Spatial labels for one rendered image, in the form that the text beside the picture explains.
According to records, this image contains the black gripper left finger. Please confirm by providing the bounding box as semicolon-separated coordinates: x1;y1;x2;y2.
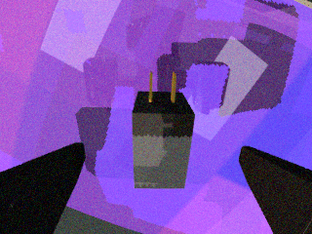
0;141;86;234

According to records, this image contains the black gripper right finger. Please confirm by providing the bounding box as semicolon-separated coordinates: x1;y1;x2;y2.
238;145;312;234

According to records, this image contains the black two-prong plug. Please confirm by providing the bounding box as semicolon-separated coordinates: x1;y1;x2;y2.
132;71;196;188

